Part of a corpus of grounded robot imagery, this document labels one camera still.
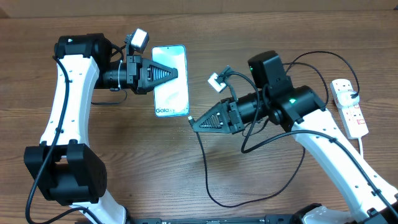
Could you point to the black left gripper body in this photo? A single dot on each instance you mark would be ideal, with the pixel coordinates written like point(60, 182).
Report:
point(133, 73)

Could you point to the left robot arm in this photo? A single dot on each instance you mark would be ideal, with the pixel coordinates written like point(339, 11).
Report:
point(63, 166)

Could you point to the white USB charger plug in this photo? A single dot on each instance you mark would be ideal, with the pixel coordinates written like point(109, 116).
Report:
point(346, 99)

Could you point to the Samsung Galaxy smartphone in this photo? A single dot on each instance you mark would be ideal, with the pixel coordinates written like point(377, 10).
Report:
point(172, 98)

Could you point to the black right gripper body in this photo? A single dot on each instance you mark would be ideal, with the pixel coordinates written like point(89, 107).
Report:
point(237, 124)

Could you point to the white power strip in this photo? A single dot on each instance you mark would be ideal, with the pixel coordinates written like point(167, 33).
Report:
point(352, 117)

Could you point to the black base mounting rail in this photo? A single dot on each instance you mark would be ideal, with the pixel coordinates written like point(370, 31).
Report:
point(268, 219)

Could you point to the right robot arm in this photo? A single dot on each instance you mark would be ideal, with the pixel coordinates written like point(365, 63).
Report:
point(304, 116)

